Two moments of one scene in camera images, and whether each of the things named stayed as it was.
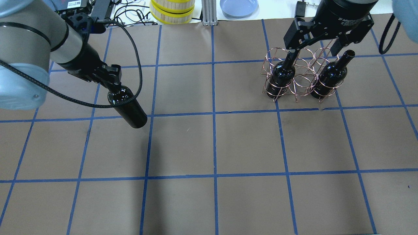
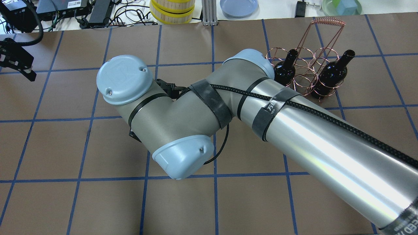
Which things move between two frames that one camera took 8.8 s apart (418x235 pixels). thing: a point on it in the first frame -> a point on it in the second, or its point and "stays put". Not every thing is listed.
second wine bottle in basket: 332,74 stays put
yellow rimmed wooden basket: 172,11 stays put
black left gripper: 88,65 -> 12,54
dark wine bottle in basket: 282,73 stays put
